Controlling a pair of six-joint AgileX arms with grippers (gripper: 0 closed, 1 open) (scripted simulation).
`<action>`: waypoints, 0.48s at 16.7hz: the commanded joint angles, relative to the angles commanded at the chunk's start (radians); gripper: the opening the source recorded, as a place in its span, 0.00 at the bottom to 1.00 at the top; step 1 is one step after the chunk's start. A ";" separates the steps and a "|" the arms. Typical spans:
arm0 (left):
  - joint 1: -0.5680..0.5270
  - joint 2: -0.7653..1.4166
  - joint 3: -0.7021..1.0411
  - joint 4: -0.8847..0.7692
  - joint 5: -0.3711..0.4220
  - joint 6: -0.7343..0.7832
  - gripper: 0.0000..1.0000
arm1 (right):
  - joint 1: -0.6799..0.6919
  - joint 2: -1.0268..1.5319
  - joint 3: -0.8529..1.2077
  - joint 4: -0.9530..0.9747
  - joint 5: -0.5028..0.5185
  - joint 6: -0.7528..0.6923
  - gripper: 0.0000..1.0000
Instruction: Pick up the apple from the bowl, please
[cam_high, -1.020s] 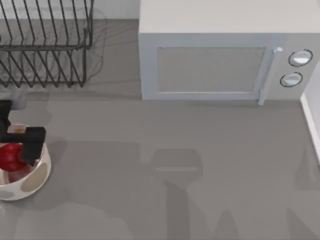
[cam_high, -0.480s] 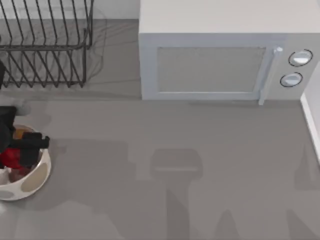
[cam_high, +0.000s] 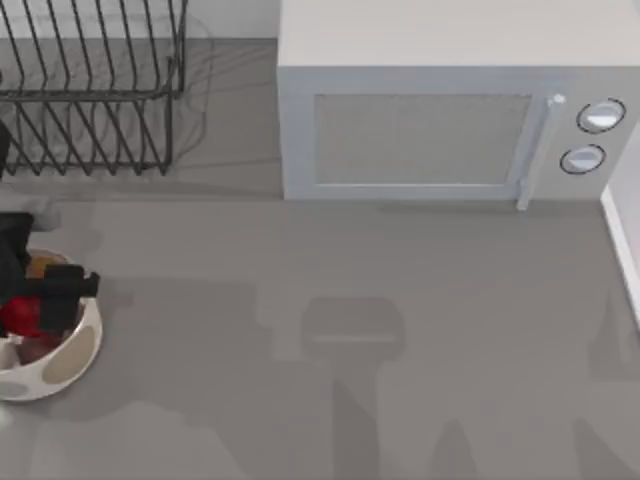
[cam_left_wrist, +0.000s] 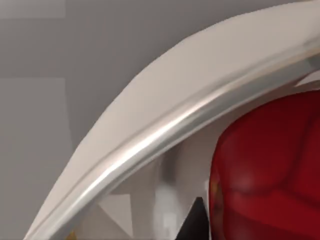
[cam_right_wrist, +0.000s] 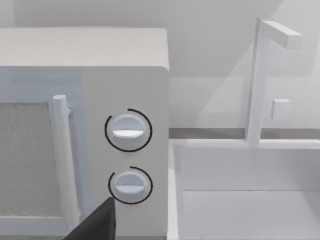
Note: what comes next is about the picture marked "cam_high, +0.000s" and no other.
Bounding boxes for small white microwave knob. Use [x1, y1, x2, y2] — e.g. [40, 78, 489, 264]
[559, 143, 608, 176]

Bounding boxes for black wire dish rack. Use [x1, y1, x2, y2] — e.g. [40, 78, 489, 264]
[0, 0, 190, 177]

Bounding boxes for pale microwave oven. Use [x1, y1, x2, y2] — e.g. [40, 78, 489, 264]
[276, 0, 640, 212]

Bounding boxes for red round fruit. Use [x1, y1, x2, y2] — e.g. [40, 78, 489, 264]
[0, 294, 45, 339]

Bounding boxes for orange brown bread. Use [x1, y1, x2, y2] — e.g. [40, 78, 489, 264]
[23, 252, 70, 279]

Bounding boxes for large white microwave knob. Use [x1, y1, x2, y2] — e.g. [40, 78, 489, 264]
[575, 97, 628, 134]

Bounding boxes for pale grey rounded box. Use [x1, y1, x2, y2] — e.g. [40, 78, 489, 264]
[30, 202, 63, 234]

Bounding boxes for pale microwave door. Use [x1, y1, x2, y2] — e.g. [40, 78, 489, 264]
[278, 66, 551, 202]

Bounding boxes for white oval basket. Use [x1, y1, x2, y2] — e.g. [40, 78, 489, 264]
[0, 248, 105, 403]

